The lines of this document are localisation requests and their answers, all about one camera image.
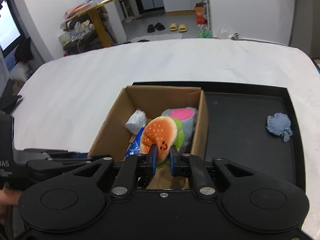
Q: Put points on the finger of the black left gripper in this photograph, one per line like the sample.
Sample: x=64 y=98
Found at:
x=52 y=167
x=38 y=153

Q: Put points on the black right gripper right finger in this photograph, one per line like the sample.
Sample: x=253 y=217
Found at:
x=193 y=168

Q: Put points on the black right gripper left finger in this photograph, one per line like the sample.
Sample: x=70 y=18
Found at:
x=134 y=167

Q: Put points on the orange burger plush toy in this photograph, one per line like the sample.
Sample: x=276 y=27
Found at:
x=163 y=132

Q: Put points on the brown cardboard box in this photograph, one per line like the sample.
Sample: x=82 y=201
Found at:
x=114 y=139

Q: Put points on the grey pink plush toy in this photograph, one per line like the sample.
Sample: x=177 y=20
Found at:
x=185 y=120

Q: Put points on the person's left hand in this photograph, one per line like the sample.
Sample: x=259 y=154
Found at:
x=8 y=197

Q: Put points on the blue tissue pack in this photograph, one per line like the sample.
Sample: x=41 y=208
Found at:
x=134 y=147

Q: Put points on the white wrapped tissue roll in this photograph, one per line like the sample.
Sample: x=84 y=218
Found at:
x=136 y=122

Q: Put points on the white table cloth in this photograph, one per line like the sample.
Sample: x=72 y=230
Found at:
x=66 y=101

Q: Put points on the black shallow tray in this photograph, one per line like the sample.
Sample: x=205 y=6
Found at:
x=237 y=131

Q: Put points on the cluttered side table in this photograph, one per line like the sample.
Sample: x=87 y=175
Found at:
x=92 y=25

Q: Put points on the green plastic bag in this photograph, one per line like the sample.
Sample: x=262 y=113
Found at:
x=205 y=34

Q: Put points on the right yellow slipper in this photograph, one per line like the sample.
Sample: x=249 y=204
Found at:
x=182 y=28

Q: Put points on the yellow slipper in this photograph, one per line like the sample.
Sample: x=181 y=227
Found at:
x=182 y=28
x=173 y=27

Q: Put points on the left yellow slipper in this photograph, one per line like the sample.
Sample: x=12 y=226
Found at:
x=173 y=27

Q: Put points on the clear plastic bag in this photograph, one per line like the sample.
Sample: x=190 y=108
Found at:
x=227 y=33

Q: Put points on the left black slipper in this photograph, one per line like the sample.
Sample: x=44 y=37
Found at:
x=151 y=28

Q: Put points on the black slipper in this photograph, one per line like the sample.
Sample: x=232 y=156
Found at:
x=151 y=28
x=159 y=27

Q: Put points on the right black slipper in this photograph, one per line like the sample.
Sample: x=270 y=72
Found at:
x=159 y=27

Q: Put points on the orange cardboard box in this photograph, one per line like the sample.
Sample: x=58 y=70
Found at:
x=199 y=12

